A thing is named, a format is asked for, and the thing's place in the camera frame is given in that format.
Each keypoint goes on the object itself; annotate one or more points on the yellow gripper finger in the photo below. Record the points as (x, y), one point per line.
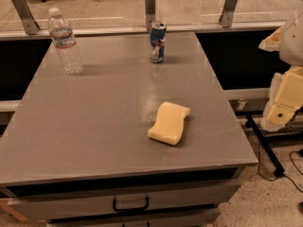
(271, 43)
(285, 99)

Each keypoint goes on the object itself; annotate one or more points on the yellow sponge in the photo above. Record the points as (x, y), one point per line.
(169, 124)

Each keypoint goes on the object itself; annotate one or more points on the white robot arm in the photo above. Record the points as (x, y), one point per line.
(291, 40)

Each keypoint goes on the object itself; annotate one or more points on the blue redbull can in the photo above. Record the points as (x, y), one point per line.
(157, 40)

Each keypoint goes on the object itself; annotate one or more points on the black metal stand leg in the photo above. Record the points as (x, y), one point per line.
(279, 172)

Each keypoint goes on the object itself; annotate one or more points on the lower grey drawer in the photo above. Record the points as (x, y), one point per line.
(176, 218)

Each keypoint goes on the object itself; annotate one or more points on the grey drawer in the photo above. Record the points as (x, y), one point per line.
(113, 201)
(176, 218)

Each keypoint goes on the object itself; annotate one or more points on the clear plastic water bottle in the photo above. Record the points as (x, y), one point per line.
(64, 41)

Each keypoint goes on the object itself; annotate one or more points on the upper grey drawer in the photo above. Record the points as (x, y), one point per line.
(113, 201)

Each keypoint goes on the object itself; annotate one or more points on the right metal railing bracket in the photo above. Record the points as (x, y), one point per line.
(226, 19)

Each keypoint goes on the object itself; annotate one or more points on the metal railing bracket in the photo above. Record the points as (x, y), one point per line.
(150, 8)
(28, 22)
(226, 19)

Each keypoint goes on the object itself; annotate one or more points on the middle metal railing bracket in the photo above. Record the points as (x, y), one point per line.
(150, 8)

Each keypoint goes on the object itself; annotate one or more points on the left metal railing bracket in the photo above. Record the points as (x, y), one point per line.
(28, 22)

